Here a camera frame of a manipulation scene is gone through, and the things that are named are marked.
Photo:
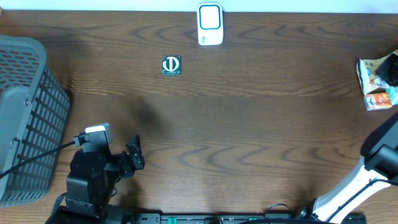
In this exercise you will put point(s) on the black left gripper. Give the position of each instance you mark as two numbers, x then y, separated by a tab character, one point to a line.
137	160

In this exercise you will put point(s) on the dark green round-logo box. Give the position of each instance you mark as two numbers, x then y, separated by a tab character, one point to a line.
171	65

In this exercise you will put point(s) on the teal small carton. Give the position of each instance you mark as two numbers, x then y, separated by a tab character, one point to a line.
393	94

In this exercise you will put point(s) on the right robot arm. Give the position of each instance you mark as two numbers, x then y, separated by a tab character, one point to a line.
377	166

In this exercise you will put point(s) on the grey plastic basket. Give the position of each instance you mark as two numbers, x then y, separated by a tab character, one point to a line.
34	113

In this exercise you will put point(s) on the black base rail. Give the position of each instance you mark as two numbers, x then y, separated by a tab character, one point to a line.
155	218

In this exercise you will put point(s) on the white snack bag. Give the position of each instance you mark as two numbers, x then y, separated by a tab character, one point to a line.
366	72

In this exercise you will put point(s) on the white barcode scanner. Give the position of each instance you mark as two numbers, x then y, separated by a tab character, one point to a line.
210	23

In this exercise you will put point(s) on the orange small carton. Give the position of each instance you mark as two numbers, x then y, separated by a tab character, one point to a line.
377	101

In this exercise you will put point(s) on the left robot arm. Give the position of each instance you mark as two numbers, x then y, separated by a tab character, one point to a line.
91	183

